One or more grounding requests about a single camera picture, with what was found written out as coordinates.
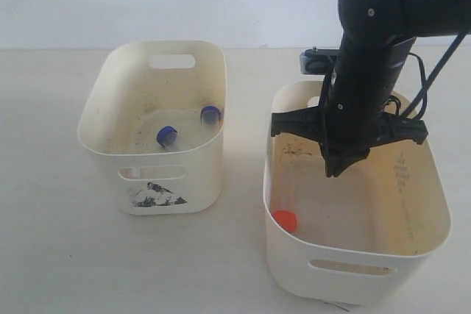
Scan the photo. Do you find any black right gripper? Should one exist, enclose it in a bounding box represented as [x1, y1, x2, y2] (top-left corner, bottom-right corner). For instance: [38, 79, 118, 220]
[271, 107, 428, 177]

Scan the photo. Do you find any red-capped clear tube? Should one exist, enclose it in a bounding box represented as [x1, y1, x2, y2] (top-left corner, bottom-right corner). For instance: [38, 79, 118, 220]
[272, 210, 297, 233]

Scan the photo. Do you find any cream plastic bin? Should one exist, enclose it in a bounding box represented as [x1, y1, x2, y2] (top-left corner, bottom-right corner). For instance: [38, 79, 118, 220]
[77, 40, 227, 215]
[262, 80, 453, 307]

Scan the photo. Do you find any blue-capped clear tube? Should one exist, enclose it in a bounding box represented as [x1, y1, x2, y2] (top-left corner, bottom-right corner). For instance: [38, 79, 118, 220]
[156, 126, 182, 151]
[199, 105, 222, 127]

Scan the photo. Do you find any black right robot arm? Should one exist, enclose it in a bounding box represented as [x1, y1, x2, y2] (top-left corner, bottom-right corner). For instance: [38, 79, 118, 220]
[271, 0, 470, 177]

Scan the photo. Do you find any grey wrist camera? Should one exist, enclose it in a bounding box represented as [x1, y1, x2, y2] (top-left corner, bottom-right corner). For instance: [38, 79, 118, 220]
[300, 47, 339, 75]

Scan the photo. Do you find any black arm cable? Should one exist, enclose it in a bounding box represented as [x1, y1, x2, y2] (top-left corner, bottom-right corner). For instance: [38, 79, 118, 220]
[382, 30, 468, 124]

